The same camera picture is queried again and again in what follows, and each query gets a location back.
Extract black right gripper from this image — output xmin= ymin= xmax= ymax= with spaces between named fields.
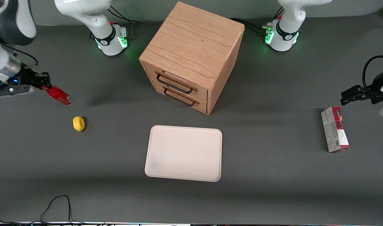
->
xmin=15 ymin=68 xmax=53 ymax=91

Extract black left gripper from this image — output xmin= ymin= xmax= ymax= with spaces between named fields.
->
xmin=340 ymin=71 xmax=383 ymax=106

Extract red coke bottle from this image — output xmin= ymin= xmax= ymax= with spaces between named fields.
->
xmin=45 ymin=85 xmax=73 ymax=106

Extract cream rectangular tray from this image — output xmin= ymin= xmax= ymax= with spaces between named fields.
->
xmin=144 ymin=125 xmax=223 ymax=182

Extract red and grey carton box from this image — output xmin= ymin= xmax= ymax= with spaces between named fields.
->
xmin=321 ymin=106 xmax=350 ymax=153

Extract yellow lemon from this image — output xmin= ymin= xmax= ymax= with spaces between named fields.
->
xmin=73 ymin=116 xmax=85 ymax=132

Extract wooden drawer front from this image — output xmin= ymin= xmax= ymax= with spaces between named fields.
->
xmin=143 ymin=63 xmax=208 ymax=101
xmin=153 ymin=84 xmax=208 ymax=114

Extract wooden drawer cabinet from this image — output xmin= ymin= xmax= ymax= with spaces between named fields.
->
xmin=139 ymin=1 xmax=245 ymax=116

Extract black looped gripper cable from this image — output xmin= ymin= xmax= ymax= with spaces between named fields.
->
xmin=362 ymin=55 xmax=383 ymax=92

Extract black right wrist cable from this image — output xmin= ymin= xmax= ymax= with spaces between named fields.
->
xmin=0 ymin=38 xmax=39 ymax=68

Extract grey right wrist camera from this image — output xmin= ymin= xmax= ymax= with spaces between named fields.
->
xmin=0 ymin=84 xmax=35 ymax=100

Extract black right arm base cables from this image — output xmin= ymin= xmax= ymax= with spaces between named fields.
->
xmin=90 ymin=3 xmax=140 ymax=40

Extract black arm base cables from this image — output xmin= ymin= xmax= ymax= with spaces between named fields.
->
xmin=230 ymin=6 xmax=284 ymax=37
xmin=90 ymin=3 xmax=140 ymax=40

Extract black left arm base cables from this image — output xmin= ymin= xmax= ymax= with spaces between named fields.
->
xmin=230 ymin=6 xmax=284 ymax=37

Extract black cable at table edge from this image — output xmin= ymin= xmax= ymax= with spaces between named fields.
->
xmin=0 ymin=195 xmax=85 ymax=226

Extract black metal drawer handle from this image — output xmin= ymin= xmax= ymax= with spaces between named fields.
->
xmin=164 ymin=88 xmax=197 ymax=107
xmin=156 ymin=73 xmax=194 ymax=94

